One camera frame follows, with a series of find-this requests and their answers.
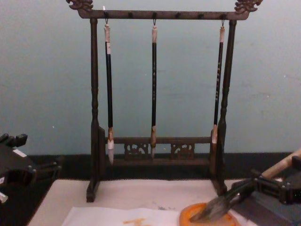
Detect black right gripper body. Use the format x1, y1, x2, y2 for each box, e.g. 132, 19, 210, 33
281, 155, 301, 206

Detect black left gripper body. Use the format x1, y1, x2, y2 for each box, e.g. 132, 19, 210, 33
0, 133, 36, 189

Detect large brush with tan handle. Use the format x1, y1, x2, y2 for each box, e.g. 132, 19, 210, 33
189, 147, 301, 223

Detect grey flat pad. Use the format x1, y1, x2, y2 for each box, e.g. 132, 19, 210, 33
231, 190, 301, 226

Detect white paper sheet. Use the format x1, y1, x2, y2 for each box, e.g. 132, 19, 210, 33
61, 206, 182, 226

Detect dark carved wooden brush rack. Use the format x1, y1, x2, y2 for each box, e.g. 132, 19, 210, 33
66, 0, 264, 203

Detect round orange ink dish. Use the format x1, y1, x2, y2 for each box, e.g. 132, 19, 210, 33
178, 202, 238, 226

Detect thick black brush, white tip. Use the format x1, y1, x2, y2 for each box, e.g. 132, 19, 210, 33
103, 17, 116, 166

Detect white felt mat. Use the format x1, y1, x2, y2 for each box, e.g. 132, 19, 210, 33
27, 179, 249, 226

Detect thin black brush, gold marks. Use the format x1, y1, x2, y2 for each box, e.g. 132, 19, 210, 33
210, 19, 227, 170

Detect black brush with brown ferrule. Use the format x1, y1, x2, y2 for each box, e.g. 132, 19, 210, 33
150, 18, 159, 159

